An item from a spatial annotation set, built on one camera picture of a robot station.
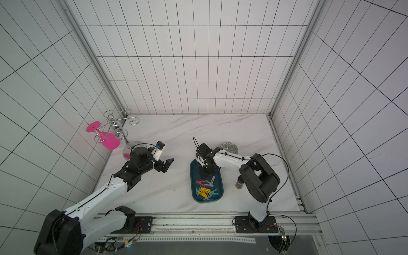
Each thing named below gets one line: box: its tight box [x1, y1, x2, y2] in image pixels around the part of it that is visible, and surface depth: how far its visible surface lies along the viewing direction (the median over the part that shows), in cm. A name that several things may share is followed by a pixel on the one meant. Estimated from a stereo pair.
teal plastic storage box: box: [190, 158, 225, 203], surface depth 85 cm
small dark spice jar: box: [234, 175, 245, 190], surface depth 81 cm
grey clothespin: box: [204, 175, 216, 188], surface depth 85 cm
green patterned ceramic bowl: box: [219, 141, 239, 155], surface depth 100 cm
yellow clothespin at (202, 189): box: [199, 187, 211, 194], surface depth 83 cm
